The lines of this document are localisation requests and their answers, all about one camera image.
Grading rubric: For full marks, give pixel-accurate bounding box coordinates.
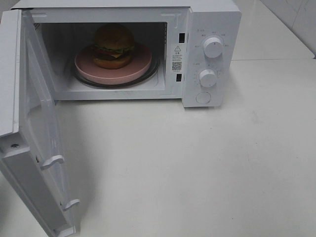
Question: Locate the round white door button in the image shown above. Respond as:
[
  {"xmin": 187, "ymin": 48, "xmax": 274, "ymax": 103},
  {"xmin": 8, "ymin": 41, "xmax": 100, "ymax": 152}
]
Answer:
[{"xmin": 196, "ymin": 92, "xmax": 211, "ymax": 104}]

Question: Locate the pink round plate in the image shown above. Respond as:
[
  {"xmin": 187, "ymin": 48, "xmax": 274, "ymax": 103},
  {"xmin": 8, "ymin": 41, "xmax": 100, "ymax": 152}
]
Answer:
[{"xmin": 75, "ymin": 43, "xmax": 153, "ymax": 85}]

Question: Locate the burger with lettuce and tomato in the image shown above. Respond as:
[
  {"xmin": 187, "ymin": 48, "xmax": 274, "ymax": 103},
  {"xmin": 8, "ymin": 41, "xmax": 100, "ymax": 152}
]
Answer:
[{"xmin": 91, "ymin": 23, "xmax": 135, "ymax": 69}]

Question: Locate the white microwave door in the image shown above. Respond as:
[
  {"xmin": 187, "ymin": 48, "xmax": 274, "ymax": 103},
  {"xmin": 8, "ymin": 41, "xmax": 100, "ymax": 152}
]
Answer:
[{"xmin": 0, "ymin": 9, "xmax": 79, "ymax": 237}]

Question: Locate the lower white microwave knob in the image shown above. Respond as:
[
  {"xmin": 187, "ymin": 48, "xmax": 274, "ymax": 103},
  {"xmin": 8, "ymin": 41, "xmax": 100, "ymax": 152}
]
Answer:
[{"xmin": 199, "ymin": 69, "xmax": 217, "ymax": 87}]

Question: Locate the white microwave knob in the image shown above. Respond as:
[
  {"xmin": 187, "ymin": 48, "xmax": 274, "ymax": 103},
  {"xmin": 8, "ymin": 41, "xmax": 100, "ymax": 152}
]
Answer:
[
  {"xmin": 199, "ymin": 69, "xmax": 217, "ymax": 87},
  {"xmin": 202, "ymin": 36, "xmax": 224, "ymax": 58}
]

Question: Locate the white microwave oven body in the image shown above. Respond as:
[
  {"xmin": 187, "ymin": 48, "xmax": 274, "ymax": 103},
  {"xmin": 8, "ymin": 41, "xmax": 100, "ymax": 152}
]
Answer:
[{"xmin": 11, "ymin": 0, "xmax": 241, "ymax": 107}]

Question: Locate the upper white microwave knob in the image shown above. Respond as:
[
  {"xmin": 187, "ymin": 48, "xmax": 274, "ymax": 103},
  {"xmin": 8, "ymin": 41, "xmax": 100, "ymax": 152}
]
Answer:
[{"xmin": 202, "ymin": 36, "xmax": 224, "ymax": 58}]

